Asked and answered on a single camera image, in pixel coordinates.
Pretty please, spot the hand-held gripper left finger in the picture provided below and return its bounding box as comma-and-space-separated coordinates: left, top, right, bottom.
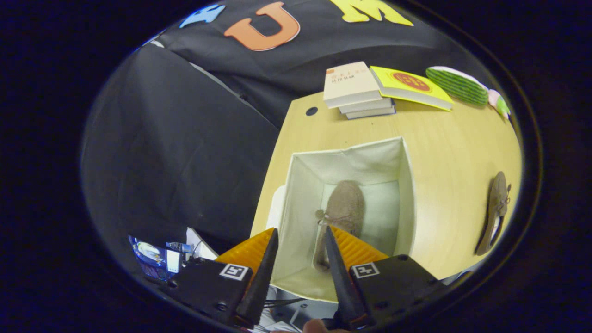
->
164, 228, 279, 330

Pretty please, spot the pink and green plush toy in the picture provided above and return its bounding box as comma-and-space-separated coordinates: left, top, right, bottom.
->
487, 89, 511, 119

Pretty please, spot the grey-blue book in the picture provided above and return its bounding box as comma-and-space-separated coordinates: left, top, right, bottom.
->
345, 106, 397, 120

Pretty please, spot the blue picture display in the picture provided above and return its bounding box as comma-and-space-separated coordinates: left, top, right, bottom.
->
129, 235, 184, 281

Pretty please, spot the black backdrop cloth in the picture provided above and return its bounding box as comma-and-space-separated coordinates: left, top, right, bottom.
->
81, 44, 281, 278
139, 0, 486, 131

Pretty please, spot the white book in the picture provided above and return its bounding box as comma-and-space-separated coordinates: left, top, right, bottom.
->
339, 98, 394, 114

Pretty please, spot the green striped plush toy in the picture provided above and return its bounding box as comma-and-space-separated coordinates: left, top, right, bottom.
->
425, 66, 490, 107

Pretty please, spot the brown fuzzy shoe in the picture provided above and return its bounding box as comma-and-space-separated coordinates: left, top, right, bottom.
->
475, 171, 512, 257
313, 180, 366, 272

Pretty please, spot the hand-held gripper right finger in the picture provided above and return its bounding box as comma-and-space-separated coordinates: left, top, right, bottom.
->
325, 225, 448, 331

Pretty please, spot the yellow book with red circle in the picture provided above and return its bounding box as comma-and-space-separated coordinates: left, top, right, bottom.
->
370, 66, 454, 112

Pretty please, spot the white board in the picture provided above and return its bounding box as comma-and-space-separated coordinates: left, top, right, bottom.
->
186, 227, 219, 261

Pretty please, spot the cream fabric storage box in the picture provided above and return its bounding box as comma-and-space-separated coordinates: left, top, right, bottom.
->
266, 136, 417, 304

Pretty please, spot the beige cover book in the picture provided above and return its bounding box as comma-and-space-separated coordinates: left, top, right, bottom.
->
323, 62, 384, 110

